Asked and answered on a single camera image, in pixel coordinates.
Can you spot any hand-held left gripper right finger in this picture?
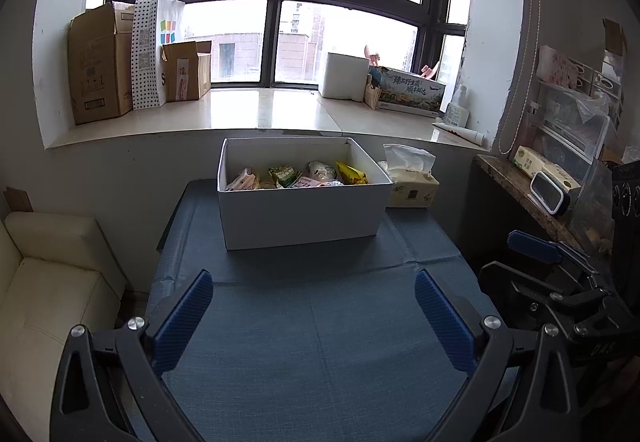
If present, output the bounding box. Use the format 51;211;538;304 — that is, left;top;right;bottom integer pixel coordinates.
415;269;584;442

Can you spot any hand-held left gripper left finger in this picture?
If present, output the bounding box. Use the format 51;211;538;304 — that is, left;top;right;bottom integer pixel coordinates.
50;269;214;442

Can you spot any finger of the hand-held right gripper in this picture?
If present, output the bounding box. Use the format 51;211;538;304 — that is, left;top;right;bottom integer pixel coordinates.
506;230;608;293
477;261;598;329

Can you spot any pink white snack packet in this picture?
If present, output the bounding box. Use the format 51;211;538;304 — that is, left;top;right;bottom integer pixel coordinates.
225;168;262;191

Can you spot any large white cardboard box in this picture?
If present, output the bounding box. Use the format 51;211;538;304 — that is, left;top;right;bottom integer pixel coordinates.
216;137;394;251

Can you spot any yellow foil snack packet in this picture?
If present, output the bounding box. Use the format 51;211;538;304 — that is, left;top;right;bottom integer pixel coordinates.
335;161;370;186

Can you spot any green snack packet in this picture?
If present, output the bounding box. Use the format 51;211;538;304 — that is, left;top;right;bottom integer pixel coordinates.
268;165;302;188

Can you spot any beige white snack packet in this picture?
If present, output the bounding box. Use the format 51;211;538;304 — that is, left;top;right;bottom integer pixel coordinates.
306;161;337;184

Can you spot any black white small device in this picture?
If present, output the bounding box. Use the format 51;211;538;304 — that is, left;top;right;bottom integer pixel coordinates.
529;170;573;217

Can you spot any marble side counter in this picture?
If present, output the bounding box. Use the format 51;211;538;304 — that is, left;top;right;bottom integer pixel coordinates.
472;153;601;253

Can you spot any clear plastic bag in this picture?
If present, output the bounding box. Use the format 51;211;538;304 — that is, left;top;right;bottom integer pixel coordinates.
567;157;617;253

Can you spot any cream green tissue pack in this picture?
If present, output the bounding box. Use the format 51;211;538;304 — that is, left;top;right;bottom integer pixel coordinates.
512;145;582;193

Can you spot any black appliance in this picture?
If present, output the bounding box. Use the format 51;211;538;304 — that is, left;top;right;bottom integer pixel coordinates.
607;162;640;245

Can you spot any blue tablecloth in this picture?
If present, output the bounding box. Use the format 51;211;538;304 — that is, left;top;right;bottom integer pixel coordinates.
145;179;522;442

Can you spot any clear plastic drawer organizer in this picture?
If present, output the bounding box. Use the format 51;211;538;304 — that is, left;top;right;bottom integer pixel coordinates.
529;46;624;173

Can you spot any white tube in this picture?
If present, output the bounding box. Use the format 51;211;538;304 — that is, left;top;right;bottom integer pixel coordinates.
432;122;487;147

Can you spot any beige tissue pack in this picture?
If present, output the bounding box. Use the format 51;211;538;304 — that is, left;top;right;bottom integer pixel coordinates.
382;144;441;209

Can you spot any cream leather sofa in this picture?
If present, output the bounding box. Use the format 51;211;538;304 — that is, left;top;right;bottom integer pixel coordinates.
0;212;127;425

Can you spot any white lotion bottle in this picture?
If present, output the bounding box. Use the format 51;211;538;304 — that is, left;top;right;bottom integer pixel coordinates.
443;85;471;129

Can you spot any printed tissue carton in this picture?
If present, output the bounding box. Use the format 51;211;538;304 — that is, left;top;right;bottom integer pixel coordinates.
371;66;448;117

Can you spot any brown cardboard piece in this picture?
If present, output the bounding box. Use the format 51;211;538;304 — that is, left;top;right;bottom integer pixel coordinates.
2;186;34;213
602;18;629;58

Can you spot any small wooden holder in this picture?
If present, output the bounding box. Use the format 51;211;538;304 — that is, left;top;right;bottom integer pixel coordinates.
363;74;384;111

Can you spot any small brown cardboard box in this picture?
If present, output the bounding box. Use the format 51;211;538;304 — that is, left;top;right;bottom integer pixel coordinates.
160;40;213;103

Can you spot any white foam box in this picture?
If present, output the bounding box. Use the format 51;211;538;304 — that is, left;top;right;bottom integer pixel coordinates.
318;52;371;102

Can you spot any polka dot paper bag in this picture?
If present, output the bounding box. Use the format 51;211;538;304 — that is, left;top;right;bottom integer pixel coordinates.
131;0;169;111

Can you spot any tall brown cardboard box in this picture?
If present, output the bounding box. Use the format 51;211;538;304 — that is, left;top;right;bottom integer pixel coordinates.
68;2;136;126

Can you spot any white paper shopping bag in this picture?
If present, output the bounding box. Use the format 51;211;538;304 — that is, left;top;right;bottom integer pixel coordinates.
152;0;197;48

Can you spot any black window frame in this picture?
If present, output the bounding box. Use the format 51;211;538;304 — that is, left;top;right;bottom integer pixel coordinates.
102;0;474;88

